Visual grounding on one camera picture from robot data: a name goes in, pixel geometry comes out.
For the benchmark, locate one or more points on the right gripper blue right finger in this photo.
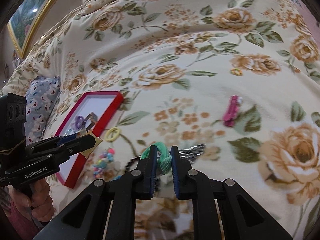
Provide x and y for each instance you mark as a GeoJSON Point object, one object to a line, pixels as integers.
{"type": "Point", "coordinates": [175, 159]}

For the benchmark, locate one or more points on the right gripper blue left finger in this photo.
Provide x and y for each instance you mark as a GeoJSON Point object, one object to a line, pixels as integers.
{"type": "Point", "coordinates": [153, 169]}

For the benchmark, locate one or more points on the grey bear print pillow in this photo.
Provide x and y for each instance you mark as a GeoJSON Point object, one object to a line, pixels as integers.
{"type": "Point", "coordinates": [41, 98]}

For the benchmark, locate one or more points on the pink hair clip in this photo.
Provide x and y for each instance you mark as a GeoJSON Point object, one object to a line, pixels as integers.
{"type": "Point", "coordinates": [232, 111]}

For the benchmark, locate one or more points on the colourful bead charm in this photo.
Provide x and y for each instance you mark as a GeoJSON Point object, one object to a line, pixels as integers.
{"type": "Point", "coordinates": [105, 160]}

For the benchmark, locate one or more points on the gold rhinestone hair clip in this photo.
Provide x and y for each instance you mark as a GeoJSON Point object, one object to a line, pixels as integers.
{"type": "Point", "coordinates": [89, 142]}

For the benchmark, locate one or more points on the gold framed painting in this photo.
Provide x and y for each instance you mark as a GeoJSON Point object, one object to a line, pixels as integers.
{"type": "Point", "coordinates": [25, 22]}

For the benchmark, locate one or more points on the floral cream blanket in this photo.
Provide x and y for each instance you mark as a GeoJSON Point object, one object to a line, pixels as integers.
{"type": "Point", "coordinates": [177, 63]}

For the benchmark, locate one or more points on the red white shallow box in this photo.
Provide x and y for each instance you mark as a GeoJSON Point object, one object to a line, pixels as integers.
{"type": "Point", "coordinates": [102, 103]}

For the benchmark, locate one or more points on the left hand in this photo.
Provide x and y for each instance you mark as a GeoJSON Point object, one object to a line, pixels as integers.
{"type": "Point", "coordinates": [41, 201]}

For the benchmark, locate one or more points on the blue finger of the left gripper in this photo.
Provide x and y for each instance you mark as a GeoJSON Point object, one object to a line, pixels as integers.
{"type": "Point", "coordinates": [71, 149]}
{"type": "Point", "coordinates": [69, 139]}

